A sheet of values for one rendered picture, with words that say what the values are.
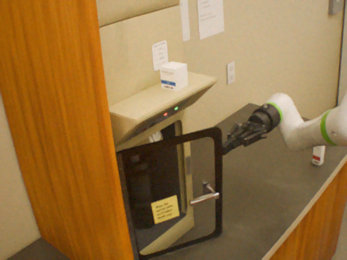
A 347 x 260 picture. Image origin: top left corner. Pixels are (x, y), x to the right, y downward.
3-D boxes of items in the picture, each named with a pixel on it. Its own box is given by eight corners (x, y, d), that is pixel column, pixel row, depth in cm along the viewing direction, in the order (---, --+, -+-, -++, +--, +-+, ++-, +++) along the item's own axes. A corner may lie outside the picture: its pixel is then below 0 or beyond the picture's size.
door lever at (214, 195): (183, 199, 122) (183, 192, 121) (213, 190, 125) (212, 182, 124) (191, 209, 118) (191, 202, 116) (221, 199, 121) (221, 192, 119)
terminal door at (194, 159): (133, 263, 126) (113, 151, 108) (221, 234, 136) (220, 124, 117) (134, 265, 126) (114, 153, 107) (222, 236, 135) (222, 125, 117)
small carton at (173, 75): (161, 88, 111) (159, 66, 109) (173, 82, 115) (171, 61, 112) (176, 91, 109) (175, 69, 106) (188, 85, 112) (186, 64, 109)
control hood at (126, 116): (106, 146, 106) (101, 109, 102) (187, 101, 128) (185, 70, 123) (139, 160, 99) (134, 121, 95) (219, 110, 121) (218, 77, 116)
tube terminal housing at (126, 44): (81, 243, 143) (35, 25, 107) (143, 201, 164) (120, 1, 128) (131, 275, 128) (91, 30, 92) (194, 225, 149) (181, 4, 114)
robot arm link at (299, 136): (338, 102, 123) (313, 121, 121) (356, 134, 123) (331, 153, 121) (295, 118, 159) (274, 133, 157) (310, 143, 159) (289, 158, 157)
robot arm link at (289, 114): (269, 96, 161) (289, 84, 152) (285, 124, 160) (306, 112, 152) (251, 108, 152) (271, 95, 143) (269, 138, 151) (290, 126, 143)
